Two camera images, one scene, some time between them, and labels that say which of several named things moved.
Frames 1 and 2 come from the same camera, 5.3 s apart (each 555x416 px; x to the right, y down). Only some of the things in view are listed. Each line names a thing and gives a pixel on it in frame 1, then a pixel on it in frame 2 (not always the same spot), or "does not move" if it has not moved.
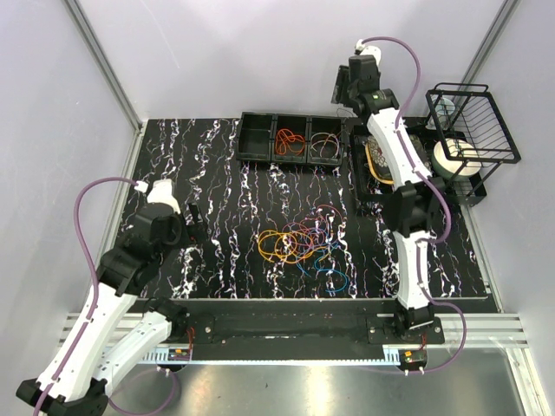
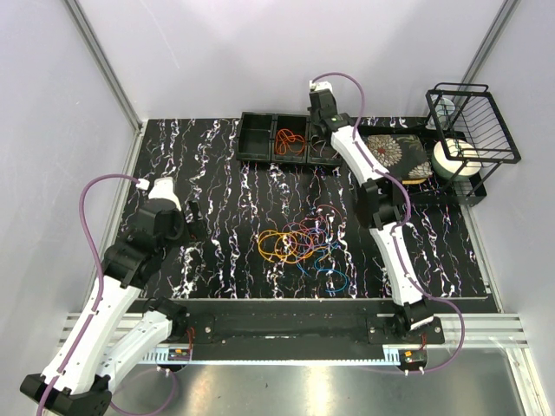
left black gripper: x=195 y=234 does not move
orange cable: x=296 y=143 does not move
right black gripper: x=339 y=95 to x=312 y=116
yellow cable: x=287 y=247 does not move
